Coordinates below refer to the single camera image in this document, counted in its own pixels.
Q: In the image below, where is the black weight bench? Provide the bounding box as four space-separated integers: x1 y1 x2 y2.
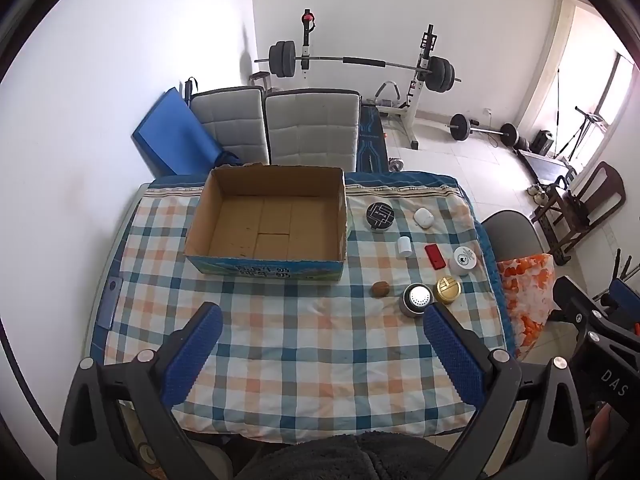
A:
357 104 390 173

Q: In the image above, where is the black treadmill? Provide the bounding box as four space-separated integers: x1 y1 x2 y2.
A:
517 147 578 186

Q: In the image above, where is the white squat rack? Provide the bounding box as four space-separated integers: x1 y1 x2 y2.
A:
299 9 441 151

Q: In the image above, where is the short barbell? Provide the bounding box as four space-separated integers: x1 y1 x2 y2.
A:
445 113 519 147

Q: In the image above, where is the plaid tablecloth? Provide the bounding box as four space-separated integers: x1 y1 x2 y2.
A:
90 170 511 443

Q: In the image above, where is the blue folded mat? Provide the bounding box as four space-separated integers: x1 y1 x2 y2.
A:
131 87 241 177

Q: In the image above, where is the silver round shaker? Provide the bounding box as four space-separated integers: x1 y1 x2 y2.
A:
398 283 434 319

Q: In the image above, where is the grey padded chair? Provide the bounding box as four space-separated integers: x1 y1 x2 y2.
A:
265 89 362 173
190 87 268 167

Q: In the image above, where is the red rectangular case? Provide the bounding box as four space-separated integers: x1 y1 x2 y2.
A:
424 243 447 270

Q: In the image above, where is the gold round tin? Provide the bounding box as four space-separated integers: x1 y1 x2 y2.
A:
433 276 460 306

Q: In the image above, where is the white round jar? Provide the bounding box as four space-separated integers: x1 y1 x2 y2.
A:
448 247 477 277

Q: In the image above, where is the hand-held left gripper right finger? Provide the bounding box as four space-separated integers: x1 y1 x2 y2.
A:
422 302 588 480

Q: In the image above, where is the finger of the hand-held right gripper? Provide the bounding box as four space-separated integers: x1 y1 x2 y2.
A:
550 275 608 341
597 279 640 322

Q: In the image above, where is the dark wooden folding chair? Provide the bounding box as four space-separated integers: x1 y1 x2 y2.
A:
530 161 627 266

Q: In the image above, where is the grey round-back chair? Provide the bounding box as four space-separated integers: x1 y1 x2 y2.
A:
481 210 546 263

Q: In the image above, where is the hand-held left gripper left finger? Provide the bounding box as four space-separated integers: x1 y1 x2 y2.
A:
57 301 224 480

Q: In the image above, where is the black round tin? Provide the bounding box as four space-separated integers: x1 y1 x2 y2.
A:
365 201 396 232

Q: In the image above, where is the person's dark fleece clothing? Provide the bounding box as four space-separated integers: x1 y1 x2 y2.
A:
235 432 451 480

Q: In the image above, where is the person's right hand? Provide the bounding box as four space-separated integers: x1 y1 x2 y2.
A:
586 402 621 466

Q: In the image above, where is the cardboard box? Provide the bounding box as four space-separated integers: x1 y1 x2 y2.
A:
183 162 348 283

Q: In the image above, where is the orange and white cloth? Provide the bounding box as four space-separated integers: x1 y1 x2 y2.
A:
496 253 556 361

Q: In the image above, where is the long barbell with black plates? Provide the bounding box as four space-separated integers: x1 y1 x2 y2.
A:
268 40 462 95

